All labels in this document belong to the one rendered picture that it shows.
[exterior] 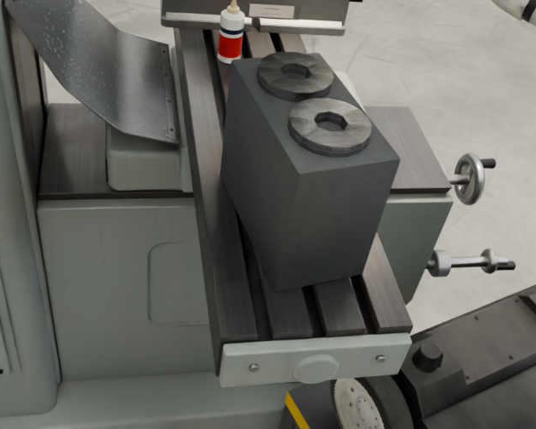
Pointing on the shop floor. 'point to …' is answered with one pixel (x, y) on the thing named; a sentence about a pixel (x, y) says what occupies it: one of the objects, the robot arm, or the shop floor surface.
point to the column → (14, 225)
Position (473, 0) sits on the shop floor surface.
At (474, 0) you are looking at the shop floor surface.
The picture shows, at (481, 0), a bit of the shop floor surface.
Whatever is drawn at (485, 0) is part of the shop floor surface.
